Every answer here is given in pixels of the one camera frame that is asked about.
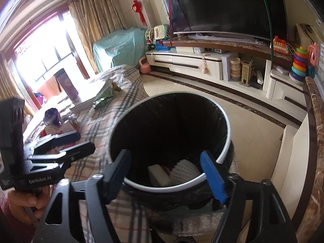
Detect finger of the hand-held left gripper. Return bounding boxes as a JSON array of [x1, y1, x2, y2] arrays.
[[28, 142, 96, 171], [33, 131, 81, 155]]

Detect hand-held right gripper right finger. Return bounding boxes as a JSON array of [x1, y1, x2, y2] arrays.
[[199, 150, 298, 243]]

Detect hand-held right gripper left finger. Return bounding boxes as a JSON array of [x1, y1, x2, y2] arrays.
[[33, 149, 132, 243]]

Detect blue plastic wrapper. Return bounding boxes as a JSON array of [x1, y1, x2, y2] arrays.
[[44, 108, 61, 126]]

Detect black bin with white rim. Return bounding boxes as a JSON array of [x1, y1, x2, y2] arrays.
[[108, 92, 234, 212]]

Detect person's left hand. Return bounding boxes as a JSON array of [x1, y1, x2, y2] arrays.
[[6, 185, 51, 220]]

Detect children's picture book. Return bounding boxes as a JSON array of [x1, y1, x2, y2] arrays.
[[69, 80, 107, 110]]

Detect beige patterned curtain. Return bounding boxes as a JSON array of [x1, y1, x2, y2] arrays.
[[67, 0, 127, 74], [0, 53, 28, 112]]

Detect orange cloth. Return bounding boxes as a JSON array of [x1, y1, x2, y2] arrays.
[[38, 77, 62, 97]]

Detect purple paper bag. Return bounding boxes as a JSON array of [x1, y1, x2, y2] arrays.
[[54, 68, 79, 100]]

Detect green snack bag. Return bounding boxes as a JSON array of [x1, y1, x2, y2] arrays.
[[92, 83, 122, 108]]

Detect plaid blanket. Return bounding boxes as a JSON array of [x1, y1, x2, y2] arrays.
[[23, 64, 157, 243]]

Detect small wooden house toy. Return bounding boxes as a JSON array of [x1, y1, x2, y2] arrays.
[[240, 61, 252, 86]]

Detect stacked yellow lidded jars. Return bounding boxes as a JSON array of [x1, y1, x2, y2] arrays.
[[229, 57, 240, 81]]

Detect pink kettlebell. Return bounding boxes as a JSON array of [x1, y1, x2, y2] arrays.
[[138, 56, 152, 74]]

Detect teal covered furniture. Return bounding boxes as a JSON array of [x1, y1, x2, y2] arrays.
[[92, 28, 147, 72]]

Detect white television cabinet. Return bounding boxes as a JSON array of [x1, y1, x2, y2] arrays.
[[145, 37, 308, 118]]

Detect red toy telephone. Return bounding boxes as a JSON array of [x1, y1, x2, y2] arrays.
[[272, 36, 290, 55]]

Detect red hanging ornament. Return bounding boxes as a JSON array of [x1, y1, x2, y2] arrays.
[[123, 0, 147, 26]]

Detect pink plastic toy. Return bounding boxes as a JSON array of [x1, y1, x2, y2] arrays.
[[307, 43, 320, 67]]

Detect black flat television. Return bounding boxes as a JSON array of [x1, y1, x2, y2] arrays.
[[158, 0, 289, 41]]

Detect rainbow ring stacker toy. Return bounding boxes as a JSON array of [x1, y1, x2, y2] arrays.
[[289, 46, 307, 84]]

